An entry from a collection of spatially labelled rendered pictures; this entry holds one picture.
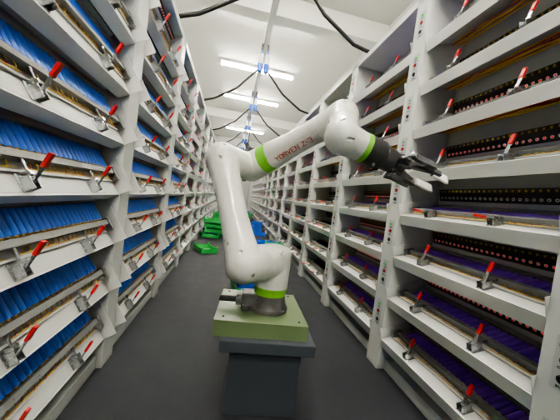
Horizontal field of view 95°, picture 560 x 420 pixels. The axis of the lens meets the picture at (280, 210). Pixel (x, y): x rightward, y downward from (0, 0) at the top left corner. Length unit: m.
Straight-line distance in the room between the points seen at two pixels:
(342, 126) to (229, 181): 0.41
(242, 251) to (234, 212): 0.14
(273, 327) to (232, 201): 0.45
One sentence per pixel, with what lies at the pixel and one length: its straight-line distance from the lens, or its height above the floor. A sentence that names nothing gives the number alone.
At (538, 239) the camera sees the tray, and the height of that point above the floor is 0.74.
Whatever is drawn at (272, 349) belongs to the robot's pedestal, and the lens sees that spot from 0.96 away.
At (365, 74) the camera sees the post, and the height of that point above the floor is 1.74.
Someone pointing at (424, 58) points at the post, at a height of 1.48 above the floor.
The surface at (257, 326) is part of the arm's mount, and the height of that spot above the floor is 0.32.
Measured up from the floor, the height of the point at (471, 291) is 0.54.
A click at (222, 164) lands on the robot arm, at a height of 0.85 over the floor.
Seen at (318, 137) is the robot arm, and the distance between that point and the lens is 0.94.
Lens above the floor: 0.75
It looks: 2 degrees down
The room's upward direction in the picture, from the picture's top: 8 degrees clockwise
